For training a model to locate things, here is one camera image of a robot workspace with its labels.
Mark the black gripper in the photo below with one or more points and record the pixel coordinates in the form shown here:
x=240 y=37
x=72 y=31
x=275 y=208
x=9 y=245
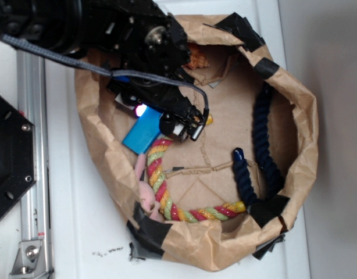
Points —
x=152 y=41

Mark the blue wooden block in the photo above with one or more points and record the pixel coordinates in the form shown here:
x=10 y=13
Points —
x=144 y=131

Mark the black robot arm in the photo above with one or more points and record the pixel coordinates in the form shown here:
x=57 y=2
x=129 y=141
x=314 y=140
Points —
x=72 y=33

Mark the orange conch seashell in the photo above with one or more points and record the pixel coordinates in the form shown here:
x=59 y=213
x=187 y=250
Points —
x=197 y=58

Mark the pink plush bunny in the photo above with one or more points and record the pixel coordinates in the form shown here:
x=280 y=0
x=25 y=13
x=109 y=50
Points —
x=147 y=197

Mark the brown paper bag bin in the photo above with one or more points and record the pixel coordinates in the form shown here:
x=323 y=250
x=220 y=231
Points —
x=199 y=173

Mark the navy blue rope toy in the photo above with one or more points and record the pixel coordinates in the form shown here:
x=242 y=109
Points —
x=260 y=139

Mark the multicolour twisted rope toy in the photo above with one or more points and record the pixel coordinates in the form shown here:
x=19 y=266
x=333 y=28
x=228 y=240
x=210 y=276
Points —
x=169 y=210

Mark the aluminium extrusion rail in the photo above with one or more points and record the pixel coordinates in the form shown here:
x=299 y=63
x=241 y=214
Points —
x=34 y=205

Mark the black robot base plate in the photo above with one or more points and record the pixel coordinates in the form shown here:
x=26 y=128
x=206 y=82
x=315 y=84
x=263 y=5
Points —
x=16 y=156

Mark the metal corner bracket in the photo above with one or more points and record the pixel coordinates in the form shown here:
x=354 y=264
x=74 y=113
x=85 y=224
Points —
x=30 y=260

